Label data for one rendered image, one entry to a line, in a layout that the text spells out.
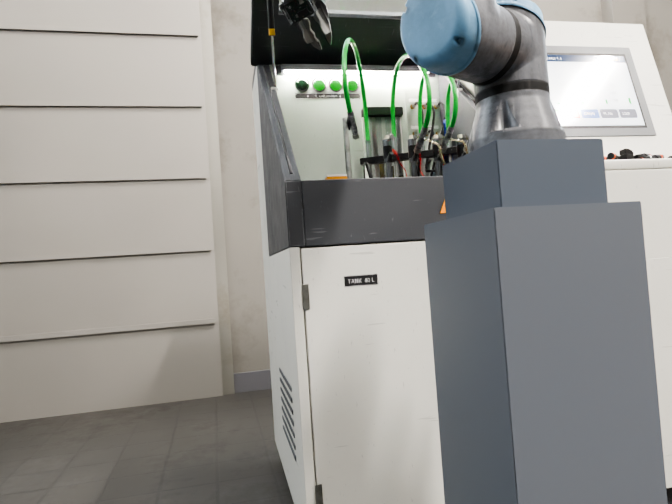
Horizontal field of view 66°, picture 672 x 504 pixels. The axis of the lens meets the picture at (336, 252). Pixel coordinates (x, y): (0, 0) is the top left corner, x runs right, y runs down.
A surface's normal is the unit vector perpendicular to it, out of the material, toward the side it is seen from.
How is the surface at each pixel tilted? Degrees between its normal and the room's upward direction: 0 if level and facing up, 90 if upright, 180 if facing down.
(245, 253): 90
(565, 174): 90
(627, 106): 76
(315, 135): 90
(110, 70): 90
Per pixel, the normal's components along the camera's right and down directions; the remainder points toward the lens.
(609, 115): 0.18, -0.29
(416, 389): 0.21, -0.04
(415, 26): -0.74, 0.16
